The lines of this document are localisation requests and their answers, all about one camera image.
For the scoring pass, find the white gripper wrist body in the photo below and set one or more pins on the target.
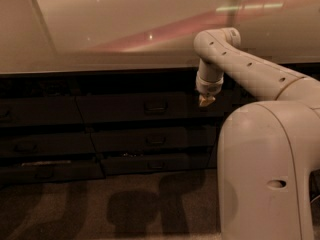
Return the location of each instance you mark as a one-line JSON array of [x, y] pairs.
[[209, 87]]

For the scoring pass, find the dark drawer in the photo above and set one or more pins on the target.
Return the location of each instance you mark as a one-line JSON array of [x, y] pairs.
[[148, 106], [154, 138], [75, 170], [46, 145], [154, 163], [42, 111]]

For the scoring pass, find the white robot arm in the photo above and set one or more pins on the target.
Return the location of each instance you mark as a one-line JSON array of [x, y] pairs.
[[267, 149]]

